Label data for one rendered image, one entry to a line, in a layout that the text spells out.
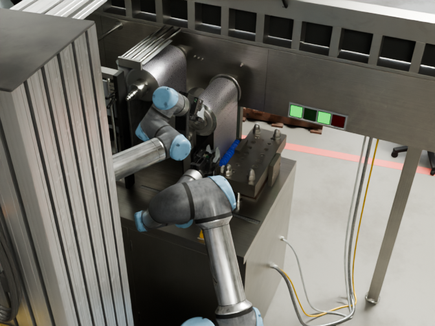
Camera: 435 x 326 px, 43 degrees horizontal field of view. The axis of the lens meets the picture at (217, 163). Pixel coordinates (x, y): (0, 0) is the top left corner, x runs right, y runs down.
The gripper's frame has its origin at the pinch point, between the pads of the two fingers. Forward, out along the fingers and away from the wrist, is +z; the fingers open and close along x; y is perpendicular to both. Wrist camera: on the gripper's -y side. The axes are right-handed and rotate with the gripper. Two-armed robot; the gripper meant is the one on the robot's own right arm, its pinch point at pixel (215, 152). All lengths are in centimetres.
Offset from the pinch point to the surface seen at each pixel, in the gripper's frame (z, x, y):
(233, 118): 17.2, -0.3, 6.8
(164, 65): 7.1, 26.2, 30.1
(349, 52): 37, -40, 37
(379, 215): 118, -65, -109
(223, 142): 7.3, -0.2, 0.4
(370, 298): 46, -73, -106
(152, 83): -2.0, 26.7, 26.4
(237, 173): -1.5, -10.5, -6.0
